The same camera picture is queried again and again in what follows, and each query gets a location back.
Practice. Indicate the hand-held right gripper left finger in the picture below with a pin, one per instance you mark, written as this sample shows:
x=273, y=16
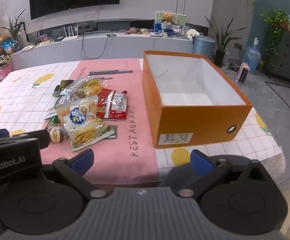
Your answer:
x=83, y=160

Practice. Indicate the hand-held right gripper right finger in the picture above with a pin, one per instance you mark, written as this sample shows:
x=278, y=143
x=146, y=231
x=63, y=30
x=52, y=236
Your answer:
x=200, y=162

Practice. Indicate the small round biscuit packet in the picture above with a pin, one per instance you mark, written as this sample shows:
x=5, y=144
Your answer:
x=55, y=135

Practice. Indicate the orange cardboard box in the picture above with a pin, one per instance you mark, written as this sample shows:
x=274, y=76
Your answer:
x=200, y=120

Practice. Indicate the red snack packet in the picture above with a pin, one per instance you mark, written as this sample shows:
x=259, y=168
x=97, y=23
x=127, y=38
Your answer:
x=112, y=103

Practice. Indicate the yellow waffle packet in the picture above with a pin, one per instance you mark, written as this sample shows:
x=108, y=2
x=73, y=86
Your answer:
x=94, y=87

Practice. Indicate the small green snack packet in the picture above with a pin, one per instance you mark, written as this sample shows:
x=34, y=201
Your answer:
x=51, y=123

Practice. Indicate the green yellow chip packet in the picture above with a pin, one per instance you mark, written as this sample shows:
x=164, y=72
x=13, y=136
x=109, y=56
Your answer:
x=91, y=135

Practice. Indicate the white biscuit packet blue label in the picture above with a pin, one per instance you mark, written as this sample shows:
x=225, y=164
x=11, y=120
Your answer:
x=78, y=115

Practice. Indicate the pink placemat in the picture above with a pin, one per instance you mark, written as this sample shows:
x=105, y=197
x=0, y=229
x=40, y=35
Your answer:
x=127, y=140

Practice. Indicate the dark green snack packet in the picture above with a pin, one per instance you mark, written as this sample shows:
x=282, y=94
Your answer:
x=64, y=83

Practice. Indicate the pink box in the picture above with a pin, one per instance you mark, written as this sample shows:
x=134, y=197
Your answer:
x=1, y=73

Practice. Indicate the pink space heater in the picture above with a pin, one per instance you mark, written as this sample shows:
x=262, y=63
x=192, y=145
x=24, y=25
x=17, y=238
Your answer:
x=243, y=73

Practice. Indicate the long-leaf plant glass vase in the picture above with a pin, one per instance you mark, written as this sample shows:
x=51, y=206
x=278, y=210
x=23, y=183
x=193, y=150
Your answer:
x=14, y=33

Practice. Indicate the white router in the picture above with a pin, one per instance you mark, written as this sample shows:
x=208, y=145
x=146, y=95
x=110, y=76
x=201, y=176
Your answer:
x=71, y=36

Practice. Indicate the grey trash bin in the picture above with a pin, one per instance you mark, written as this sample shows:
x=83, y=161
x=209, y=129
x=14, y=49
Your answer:
x=203, y=47

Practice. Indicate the blue water bottle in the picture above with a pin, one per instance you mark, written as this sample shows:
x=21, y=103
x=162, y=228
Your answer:
x=253, y=57

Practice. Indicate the long-leaf potted plant dark pot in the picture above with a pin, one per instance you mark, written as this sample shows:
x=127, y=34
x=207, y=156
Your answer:
x=221, y=45

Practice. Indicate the white television bench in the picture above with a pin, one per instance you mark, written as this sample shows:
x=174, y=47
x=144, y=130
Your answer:
x=125, y=45

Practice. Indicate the white mask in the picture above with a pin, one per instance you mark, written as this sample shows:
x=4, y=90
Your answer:
x=192, y=33

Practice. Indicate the grey cabinet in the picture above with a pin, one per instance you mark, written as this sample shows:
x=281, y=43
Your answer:
x=288, y=55

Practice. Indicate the pile of wrapped sweets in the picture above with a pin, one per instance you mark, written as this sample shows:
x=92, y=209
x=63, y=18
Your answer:
x=137, y=31

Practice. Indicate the blue box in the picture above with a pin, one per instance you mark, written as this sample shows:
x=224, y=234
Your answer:
x=158, y=27

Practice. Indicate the green picture card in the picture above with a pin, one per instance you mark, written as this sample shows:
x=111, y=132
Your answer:
x=180, y=18

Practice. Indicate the brown teddy bear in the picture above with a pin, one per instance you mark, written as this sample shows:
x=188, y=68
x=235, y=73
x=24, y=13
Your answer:
x=166, y=18

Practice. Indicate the ivy plant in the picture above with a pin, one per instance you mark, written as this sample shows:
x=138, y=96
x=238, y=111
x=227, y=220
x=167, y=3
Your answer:
x=273, y=27

